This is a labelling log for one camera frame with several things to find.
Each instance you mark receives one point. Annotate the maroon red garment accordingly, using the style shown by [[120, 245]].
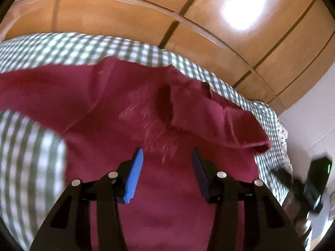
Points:
[[104, 111]]

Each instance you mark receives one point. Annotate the green white checkered bedsheet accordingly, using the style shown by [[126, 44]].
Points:
[[33, 158]]

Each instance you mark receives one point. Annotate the wooden wardrobe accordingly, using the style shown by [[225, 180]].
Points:
[[274, 51]]

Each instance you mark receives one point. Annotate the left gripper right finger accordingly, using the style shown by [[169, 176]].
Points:
[[206, 175]]

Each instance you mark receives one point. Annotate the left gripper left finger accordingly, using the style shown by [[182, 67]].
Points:
[[128, 177]]

